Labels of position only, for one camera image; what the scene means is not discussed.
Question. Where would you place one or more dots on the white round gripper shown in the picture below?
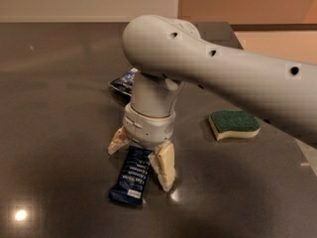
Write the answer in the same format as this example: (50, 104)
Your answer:
(149, 128)

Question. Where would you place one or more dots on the dark blue rxbar wrapper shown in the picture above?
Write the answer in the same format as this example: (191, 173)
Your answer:
(132, 179)

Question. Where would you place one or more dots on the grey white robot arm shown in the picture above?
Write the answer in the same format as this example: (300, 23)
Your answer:
(169, 52)

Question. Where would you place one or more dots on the blue potato chips bag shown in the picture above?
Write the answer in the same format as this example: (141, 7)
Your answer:
(124, 84)

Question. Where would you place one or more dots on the green and yellow sponge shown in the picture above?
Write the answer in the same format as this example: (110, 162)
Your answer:
(233, 124)

